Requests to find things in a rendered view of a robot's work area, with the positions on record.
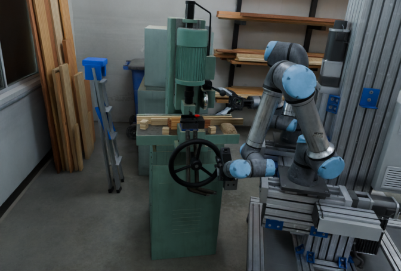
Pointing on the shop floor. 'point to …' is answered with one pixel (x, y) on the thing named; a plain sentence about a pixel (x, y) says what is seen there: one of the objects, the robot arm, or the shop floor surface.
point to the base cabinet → (182, 213)
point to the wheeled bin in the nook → (137, 71)
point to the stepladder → (92, 65)
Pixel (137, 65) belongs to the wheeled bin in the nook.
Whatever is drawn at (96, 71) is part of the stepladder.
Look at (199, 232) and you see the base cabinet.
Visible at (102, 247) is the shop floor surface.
